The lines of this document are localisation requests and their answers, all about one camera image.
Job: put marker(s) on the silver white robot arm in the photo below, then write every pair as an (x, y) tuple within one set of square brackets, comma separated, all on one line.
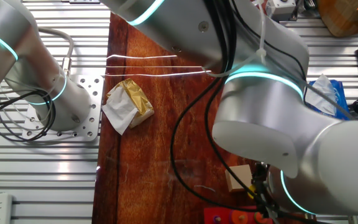
[(259, 102)]

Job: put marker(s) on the orange disc on purple disc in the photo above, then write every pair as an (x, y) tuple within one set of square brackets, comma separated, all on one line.
[(235, 216)]

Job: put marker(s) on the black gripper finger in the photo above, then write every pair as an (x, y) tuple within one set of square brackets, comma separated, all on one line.
[(260, 174), (266, 205)]

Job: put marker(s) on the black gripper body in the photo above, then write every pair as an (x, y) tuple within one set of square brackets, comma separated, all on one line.
[(267, 186)]

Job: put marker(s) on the silver robot mounting plate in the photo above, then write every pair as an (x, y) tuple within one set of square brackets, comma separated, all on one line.
[(95, 93)]

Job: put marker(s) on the white tissue sheet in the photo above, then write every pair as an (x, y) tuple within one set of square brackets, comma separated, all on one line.
[(322, 93)]

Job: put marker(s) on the small purple Hanoi disc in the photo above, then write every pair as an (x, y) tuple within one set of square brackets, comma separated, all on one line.
[(214, 219)]

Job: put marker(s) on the gold foil paper package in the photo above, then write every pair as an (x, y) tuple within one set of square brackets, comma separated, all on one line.
[(135, 96)]

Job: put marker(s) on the grey button box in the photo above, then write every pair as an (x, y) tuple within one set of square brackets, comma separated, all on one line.
[(280, 11)]

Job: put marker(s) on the red Hanoi base board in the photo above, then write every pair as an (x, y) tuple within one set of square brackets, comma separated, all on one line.
[(210, 213)]

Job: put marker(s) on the orange disc on green disc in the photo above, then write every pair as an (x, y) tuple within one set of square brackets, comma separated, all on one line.
[(259, 219)]

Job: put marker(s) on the yellow Hanoi disc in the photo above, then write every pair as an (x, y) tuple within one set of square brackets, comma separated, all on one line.
[(252, 192)]

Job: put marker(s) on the white zip tie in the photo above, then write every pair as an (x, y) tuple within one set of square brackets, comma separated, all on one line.
[(261, 52)]

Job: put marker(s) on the brown cardboard box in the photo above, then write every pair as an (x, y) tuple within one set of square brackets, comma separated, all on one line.
[(346, 15)]

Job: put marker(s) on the plain wooden cube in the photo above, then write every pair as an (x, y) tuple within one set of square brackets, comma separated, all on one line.
[(236, 177)]

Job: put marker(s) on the blue tissue pack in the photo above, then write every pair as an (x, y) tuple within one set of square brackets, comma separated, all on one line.
[(340, 96)]

